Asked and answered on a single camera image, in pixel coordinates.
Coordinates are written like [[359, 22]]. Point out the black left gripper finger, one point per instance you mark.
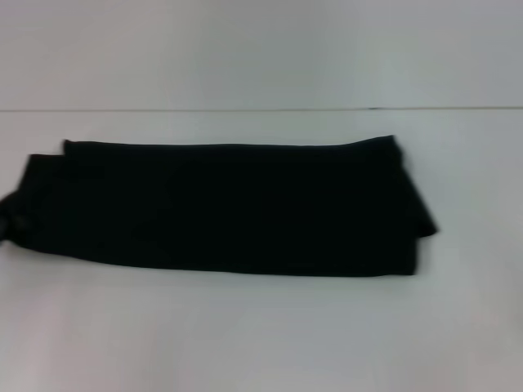
[[7, 220]]

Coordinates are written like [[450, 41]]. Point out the black t-shirt with FREE print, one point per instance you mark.
[[245, 208]]

